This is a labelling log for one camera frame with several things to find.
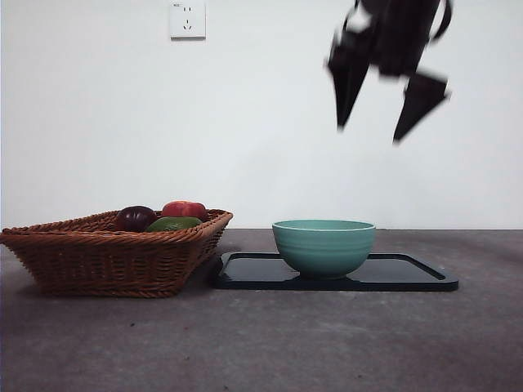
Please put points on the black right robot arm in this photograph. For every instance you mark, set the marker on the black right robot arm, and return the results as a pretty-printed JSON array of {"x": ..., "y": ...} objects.
[{"x": 400, "y": 32}]

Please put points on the red apple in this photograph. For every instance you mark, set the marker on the red apple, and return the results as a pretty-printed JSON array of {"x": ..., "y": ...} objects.
[{"x": 184, "y": 210}]

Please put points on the green avocado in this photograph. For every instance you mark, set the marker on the green avocado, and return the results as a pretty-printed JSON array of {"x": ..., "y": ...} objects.
[{"x": 173, "y": 224}]

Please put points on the teal ribbed bowl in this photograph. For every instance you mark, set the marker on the teal ribbed bowl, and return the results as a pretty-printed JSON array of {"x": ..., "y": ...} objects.
[{"x": 324, "y": 249}]

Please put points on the dark purple fruit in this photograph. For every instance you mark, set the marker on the dark purple fruit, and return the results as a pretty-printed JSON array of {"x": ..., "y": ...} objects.
[{"x": 135, "y": 217}]

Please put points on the white wall socket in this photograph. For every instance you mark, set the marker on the white wall socket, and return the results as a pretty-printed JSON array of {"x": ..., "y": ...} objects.
[{"x": 188, "y": 28}]

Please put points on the dark rectangular tray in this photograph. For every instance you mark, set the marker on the dark rectangular tray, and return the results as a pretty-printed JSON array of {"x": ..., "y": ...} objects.
[{"x": 253, "y": 277}]

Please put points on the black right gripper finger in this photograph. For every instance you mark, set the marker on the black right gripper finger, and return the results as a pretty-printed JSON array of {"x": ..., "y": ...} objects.
[
  {"x": 347, "y": 77},
  {"x": 421, "y": 102}
]

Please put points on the brown wicker basket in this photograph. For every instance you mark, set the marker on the brown wicker basket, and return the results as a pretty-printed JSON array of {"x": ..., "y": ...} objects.
[{"x": 106, "y": 261}]

